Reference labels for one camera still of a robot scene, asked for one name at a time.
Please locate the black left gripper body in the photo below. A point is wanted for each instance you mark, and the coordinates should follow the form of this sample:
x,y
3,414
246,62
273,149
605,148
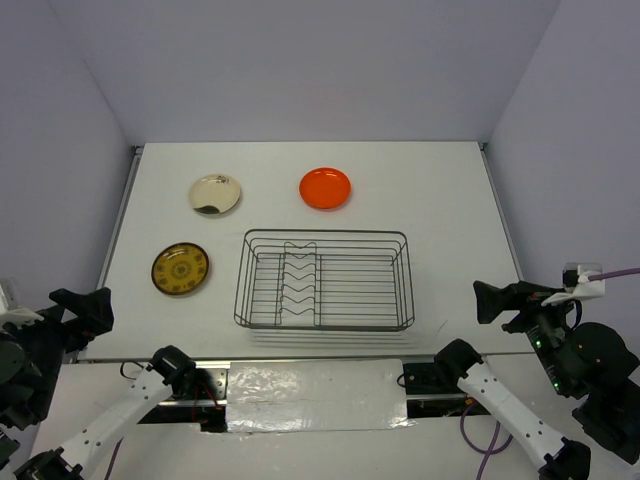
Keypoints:
x,y
49,340

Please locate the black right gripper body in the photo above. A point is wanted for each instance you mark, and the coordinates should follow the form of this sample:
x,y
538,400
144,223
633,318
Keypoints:
x,y
544,324

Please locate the brown yellow patterned plate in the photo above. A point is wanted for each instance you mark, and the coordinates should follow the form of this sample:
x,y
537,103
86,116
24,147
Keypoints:
x,y
180,269

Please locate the cream plate with brown patch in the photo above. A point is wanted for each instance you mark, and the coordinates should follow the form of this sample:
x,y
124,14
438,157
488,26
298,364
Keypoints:
x,y
214,194

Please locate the orange plastic plate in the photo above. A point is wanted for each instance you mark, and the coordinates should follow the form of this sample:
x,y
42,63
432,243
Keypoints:
x,y
325,188

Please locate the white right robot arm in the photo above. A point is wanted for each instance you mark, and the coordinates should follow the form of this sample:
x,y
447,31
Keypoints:
x,y
554,455

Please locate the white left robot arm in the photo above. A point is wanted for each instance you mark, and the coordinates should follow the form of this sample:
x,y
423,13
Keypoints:
x,y
170,373

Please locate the silver foil covered block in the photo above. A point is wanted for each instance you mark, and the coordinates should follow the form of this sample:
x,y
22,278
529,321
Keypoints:
x,y
315,396

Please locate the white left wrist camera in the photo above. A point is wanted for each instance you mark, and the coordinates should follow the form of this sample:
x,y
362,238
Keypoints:
x,y
11,310

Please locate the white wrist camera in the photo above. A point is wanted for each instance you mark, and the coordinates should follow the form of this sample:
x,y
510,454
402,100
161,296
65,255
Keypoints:
x,y
11,310
578,284

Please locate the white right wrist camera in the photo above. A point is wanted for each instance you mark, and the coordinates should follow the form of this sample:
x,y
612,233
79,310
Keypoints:
x,y
578,284

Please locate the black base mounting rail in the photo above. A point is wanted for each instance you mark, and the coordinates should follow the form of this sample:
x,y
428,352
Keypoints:
x,y
205,406

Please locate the grey wire dish rack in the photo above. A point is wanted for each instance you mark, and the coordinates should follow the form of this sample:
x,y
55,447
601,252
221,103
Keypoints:
x,y
325,280

